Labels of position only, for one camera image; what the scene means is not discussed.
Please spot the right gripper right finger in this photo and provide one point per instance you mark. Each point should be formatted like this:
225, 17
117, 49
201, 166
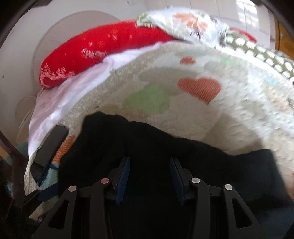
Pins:
211, 212

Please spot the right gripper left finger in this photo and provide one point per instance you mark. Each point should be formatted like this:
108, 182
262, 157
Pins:
81, 212

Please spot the black pants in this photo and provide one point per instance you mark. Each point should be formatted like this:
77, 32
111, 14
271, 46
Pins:
149, 207

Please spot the black phone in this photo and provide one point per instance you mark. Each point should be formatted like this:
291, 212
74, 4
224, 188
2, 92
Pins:
46, 153

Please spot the heart patterned quilt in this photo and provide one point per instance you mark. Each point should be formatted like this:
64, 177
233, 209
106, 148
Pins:
227, 99

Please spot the pink white bed sheet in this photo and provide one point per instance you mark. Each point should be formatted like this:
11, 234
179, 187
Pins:
52, 105

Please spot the red long pillow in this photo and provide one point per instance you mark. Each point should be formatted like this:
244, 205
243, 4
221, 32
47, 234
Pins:
90, 47

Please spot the green white patterned bolster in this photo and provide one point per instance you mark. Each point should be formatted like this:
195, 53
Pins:
276, 59

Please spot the floral white pillow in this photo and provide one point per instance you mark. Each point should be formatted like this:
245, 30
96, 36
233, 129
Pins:
191, 25

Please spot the wooden door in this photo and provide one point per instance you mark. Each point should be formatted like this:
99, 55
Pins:
284, 43

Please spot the round beige headboard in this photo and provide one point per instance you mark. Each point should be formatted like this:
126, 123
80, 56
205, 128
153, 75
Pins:
60, 32

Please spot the white glossy wardrobe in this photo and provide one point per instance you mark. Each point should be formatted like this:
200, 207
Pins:
251, 17

